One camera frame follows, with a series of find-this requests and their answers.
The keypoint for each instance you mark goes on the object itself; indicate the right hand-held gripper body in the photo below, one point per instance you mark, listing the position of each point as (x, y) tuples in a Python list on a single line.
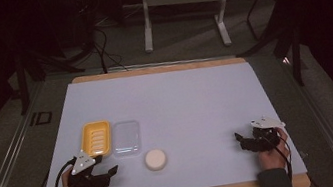
[(264, 137)]

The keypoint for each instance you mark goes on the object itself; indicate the person's right hand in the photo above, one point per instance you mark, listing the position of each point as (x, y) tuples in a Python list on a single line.
[(274, 157)]

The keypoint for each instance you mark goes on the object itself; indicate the clear plastic container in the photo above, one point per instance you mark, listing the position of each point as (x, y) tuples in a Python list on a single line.
[(126, 137)]

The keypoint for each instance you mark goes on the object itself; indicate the yellow soap dish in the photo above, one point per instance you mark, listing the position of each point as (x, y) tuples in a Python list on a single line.
[(96, 139)]

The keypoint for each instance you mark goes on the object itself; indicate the black tripod stand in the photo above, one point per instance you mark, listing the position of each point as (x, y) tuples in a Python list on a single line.
[(32, 69)]

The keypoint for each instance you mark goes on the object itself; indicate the black stand with legs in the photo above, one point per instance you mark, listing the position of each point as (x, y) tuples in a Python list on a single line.
[(292, 50)]

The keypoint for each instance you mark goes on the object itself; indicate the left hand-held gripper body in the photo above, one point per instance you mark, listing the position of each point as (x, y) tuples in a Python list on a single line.
[(84, 182)]

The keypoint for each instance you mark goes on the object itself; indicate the white table mat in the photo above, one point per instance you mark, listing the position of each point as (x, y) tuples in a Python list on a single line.
[(184, 111)]

